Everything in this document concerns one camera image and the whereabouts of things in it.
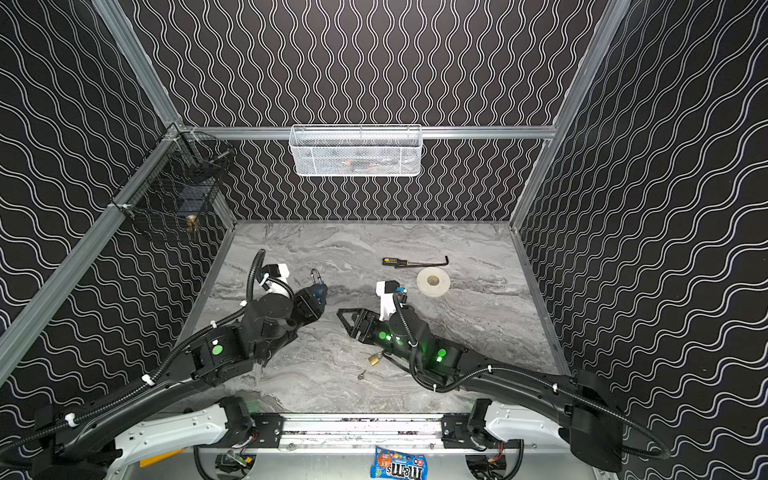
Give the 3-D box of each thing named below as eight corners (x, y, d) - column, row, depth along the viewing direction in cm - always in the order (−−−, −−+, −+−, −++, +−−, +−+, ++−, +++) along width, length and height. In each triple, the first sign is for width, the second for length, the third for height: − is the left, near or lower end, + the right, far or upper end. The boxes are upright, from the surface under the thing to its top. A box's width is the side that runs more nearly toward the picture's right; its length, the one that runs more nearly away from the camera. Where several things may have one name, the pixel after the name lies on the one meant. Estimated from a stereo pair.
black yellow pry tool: (382, 267, 110) (382, 263, 108) (382, 261, 112) (382, 257, 110) (448, 266, 109) (449, 262, 107) (447, 260, 111) (447, 256, 109)
